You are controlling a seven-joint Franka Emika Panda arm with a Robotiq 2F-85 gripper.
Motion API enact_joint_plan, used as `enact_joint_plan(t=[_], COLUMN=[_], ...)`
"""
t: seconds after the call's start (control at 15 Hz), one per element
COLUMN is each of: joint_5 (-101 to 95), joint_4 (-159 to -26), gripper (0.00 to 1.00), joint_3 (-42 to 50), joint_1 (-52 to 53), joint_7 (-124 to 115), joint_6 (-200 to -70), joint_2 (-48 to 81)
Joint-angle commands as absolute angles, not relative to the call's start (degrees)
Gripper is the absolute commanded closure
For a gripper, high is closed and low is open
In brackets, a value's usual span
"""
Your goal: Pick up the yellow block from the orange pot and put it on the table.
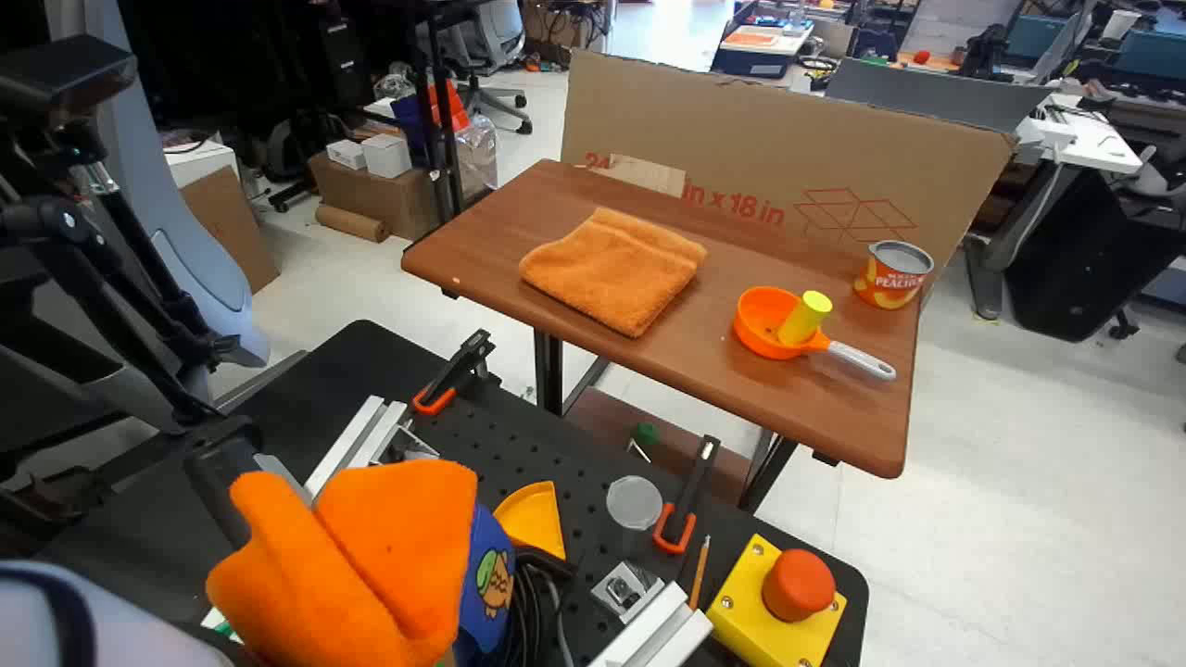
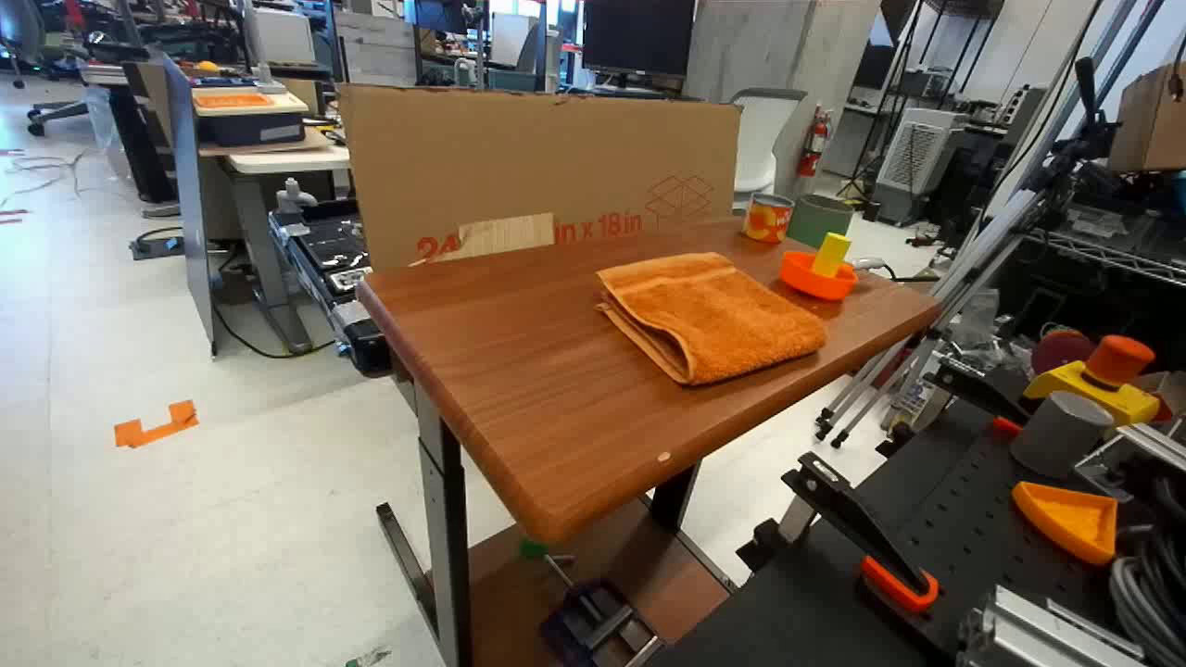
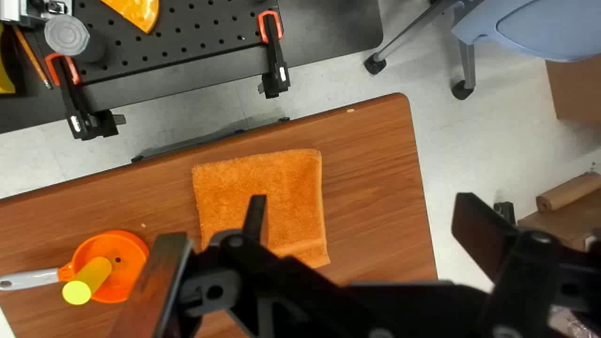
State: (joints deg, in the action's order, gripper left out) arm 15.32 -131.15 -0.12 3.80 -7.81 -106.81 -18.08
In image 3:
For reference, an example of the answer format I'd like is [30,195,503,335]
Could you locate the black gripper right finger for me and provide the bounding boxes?
[450,191,520,279]

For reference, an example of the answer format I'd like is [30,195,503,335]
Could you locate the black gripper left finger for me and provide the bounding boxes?
[110,232,191,338]

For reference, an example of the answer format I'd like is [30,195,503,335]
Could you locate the yellow cylindrical block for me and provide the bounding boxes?
[60,257,112,305]

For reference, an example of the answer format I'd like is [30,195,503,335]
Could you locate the folded orange towel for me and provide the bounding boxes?
[189,148,332,270]

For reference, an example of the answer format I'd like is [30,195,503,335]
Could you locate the blue office chair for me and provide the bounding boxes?
[364,0,601,99]

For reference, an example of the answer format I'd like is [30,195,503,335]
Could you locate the orange black bar clamp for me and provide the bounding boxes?
[257,9,291,97]
[45,52,125,140]

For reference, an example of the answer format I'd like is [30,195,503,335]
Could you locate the black perforated breadboard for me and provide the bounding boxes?
[73,0,278,82]

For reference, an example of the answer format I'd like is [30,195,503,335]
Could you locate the grey plastic cylinder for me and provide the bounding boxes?
[43,14,92,56]

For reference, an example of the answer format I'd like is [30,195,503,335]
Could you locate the orange wedge piece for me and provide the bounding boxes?
[101,0,159,33]

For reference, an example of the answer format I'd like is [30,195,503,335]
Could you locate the orange pot with grey handle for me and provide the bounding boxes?
[0,228,148,305]

